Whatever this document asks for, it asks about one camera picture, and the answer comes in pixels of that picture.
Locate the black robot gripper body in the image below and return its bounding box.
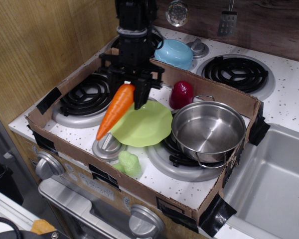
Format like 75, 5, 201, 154
100, 31, 164, 89

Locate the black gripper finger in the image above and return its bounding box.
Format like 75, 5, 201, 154
108, 72, 125, 96
134, 78, 151, 110

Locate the orange toy carrot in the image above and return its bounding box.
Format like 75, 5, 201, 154
96, 84, 135, 140

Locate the light green plastic plate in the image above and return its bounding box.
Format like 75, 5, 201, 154
110, 100, 173, 147

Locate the dark red toy pepper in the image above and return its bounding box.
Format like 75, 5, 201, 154
169, 81, 194, 110

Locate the front left stove burner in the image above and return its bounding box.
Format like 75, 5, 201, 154
52, 73, 112, 128

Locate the light blue plastic bowl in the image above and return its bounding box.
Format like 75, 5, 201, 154
154, 39, 193, 70

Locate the hanging metal strainer ladle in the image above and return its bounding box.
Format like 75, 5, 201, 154
165, 0, 189, 27

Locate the grey back stove knob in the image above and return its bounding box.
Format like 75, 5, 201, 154
186, 39, 209, 59

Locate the grey stove knob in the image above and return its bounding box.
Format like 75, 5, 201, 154
92, 133, 128, 162
186, 39, 209, 59

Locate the grey centre stove knob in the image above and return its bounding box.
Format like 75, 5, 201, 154
92, 133, 128, 162

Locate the front right stove burner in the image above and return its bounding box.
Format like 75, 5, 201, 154
146, 136, 224, 182

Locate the green toy broccoli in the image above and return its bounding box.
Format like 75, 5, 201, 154
112, 151, 142, 177

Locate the stainless steel pot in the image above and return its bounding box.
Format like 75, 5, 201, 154
171, 95, 246, 169

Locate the brown cardboard fence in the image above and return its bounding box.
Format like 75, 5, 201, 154
24, 47, 271, 237

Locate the hanging metal spatula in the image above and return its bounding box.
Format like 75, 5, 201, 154
217, 0, 238, 37

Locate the back right stove burner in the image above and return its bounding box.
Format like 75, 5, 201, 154
196, 54, 276, 101

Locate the left grey oven knob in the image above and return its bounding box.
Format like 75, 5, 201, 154
35, 151, 65, 180

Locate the grey oven knob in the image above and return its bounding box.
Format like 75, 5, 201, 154
35, 151, 65, 180
129, 204, 165, 239

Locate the right grey oven knob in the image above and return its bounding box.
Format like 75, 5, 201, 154
129, 204, 165, 239

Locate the orange object bottom left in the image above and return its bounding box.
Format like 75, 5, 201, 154
30, 219, 55, 235

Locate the grey sink basin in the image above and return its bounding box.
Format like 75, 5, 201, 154
223, 124, 299, 239

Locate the grey oven door handle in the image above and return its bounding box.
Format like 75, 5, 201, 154
38, 178, 133, 239

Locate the black cable bottom left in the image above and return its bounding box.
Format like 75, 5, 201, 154
0, 216, 23, 239

